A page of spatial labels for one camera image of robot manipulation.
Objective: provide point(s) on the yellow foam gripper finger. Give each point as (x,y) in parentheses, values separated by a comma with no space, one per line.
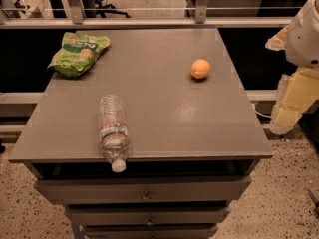
(295,95)
(278,41)

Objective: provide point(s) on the orange fruit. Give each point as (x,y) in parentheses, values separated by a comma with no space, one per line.
(200,69)

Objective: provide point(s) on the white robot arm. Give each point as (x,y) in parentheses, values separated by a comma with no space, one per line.
(302,41)

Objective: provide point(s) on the green rice chip bag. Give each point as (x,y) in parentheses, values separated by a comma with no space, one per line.
(78,53)

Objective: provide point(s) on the top drawer front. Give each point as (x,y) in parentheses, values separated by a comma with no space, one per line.
(143,190)

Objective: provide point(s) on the drawer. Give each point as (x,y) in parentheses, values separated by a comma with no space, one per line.
(148,215)
(143,190)
(152,232)

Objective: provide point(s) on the grey drawer cabinet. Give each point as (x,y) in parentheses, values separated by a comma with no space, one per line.
(179,126)

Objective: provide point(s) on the middle drawer front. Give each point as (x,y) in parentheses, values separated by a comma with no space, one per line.
(148,215)

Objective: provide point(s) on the clear plastic water bottle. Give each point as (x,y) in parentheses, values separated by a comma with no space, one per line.
(113,132)

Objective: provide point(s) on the bottom drawer front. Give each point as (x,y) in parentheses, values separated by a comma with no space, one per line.
(152,232)

